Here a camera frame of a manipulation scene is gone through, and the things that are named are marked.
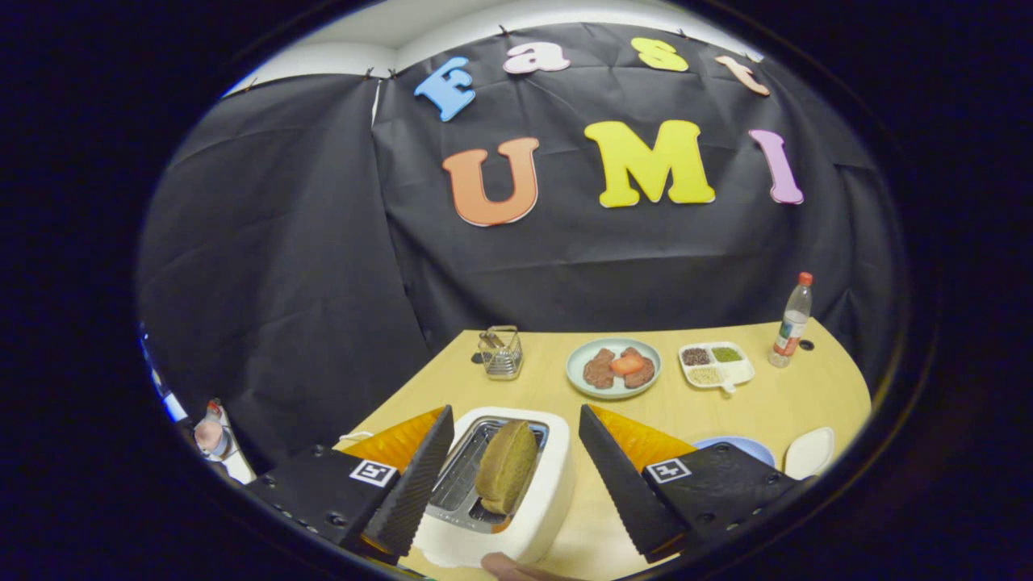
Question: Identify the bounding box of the pale green plate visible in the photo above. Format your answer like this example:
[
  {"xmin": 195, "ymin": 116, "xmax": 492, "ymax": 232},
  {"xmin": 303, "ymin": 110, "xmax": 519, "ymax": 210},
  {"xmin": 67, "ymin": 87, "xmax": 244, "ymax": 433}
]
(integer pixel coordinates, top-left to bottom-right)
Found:
[{"xmin": 566, "ymin": 337, "xmax": 663, "ymax": 401}]

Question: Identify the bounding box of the pink round container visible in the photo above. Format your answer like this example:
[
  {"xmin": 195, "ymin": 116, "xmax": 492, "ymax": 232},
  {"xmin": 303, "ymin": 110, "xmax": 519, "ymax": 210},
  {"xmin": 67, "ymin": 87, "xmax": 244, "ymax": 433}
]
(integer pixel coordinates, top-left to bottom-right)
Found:
[{"xmin": 194, "ymin": 398, "xmax": 236, "ymax": 462}]

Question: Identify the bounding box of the white divided dish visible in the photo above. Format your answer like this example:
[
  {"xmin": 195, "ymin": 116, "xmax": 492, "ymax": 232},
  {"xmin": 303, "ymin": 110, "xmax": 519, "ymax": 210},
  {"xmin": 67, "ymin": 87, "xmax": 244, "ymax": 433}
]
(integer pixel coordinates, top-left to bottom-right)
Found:
[{"xmin": 678, "ymin": 341, "xmax": 756, "ymax": 395}]

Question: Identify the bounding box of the white toaster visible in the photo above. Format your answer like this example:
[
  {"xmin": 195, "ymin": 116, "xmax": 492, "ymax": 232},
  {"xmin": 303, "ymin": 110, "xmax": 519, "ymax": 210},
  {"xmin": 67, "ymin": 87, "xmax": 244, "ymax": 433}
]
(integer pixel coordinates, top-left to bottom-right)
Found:
[{"xmin": 412, "ymin": 406, "xmax": 578, "ymax": 570}]

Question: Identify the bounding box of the black backdrop cloth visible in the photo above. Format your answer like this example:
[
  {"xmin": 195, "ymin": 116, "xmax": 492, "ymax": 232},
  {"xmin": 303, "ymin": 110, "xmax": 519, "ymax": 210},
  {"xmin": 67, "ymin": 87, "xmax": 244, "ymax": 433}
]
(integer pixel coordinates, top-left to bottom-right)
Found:
[{"xmin": 136, "ymin": 23, "xmax": 909, "ymax": 477}]

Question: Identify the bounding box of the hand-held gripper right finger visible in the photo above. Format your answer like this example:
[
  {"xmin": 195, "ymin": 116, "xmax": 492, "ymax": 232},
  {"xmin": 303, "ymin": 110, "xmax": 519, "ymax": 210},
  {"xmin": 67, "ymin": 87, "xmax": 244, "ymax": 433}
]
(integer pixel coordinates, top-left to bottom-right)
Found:
[{"xmin": 578, "ymin": 404, "xmax": 812, "ymax": 564}]

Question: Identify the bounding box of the blue white striped object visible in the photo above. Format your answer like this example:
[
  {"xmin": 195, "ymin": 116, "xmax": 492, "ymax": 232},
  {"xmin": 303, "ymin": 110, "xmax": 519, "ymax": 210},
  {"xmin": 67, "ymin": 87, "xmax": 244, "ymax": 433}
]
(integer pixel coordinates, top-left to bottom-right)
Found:
[{"xmin": 139, "ymin": 323, "xmax": 188, "ymax": 424}]

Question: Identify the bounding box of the brown bread slice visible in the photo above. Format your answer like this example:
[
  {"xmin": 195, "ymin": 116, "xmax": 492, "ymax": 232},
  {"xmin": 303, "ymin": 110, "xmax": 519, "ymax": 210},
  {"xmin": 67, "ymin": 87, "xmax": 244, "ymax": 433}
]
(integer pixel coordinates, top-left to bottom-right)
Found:
[{"xmin": 475, "ymin": 420, "xmax": 539, "ymax": 516}]

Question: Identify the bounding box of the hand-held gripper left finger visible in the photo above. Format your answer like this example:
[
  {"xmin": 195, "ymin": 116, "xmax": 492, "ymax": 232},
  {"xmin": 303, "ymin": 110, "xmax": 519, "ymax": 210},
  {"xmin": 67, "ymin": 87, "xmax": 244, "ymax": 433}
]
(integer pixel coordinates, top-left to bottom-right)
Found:
[{"xmin": 246, "ymin": 405, "xmax": 455, "ymax": 566}]

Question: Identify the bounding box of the metal wire basket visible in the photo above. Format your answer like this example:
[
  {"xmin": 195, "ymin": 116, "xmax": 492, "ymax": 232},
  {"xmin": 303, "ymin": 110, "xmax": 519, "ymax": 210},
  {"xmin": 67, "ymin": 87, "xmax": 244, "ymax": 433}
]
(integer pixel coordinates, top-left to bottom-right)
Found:
[{"xmin": 478, "ymin": 325, "xmax": 524, "ymax": 381}]

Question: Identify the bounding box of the clear bottle with red cap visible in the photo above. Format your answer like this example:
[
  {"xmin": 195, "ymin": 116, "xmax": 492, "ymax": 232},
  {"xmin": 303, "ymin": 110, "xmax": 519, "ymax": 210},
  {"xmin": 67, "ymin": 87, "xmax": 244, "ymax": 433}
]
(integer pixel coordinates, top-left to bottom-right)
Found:
[{"xmin": 767, "ymin": 272, "xmax": 814, "ymax": 369}]

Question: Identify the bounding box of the brown meat piece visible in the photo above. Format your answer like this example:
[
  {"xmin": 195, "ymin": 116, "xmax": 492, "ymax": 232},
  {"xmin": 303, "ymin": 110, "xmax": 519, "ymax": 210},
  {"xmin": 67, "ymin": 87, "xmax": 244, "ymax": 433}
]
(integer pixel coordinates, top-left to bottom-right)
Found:
[
  {"xmin": 583, "ymin": 349, "xmax": 617, "ymax": 390},
  {"xmin": 620, "ymin": 347, "xmax": 656, "ymax": 389}
]

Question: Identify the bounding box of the small white plate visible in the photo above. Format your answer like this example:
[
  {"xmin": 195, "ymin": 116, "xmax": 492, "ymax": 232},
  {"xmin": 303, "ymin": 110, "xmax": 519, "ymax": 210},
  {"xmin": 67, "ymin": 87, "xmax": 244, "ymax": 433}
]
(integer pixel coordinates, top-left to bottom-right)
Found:
[{"xmin": 784, "ymin": 427, "xmax": 836, "ymax": 480}]

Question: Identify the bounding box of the blue plate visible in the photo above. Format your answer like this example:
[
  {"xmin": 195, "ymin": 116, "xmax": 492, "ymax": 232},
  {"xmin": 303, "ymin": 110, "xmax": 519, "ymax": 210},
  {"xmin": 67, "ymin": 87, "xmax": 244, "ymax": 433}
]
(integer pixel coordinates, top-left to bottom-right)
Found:
[{"xmin": 692, "ymin": 436, "xmax": 776, "ymax": 469}]

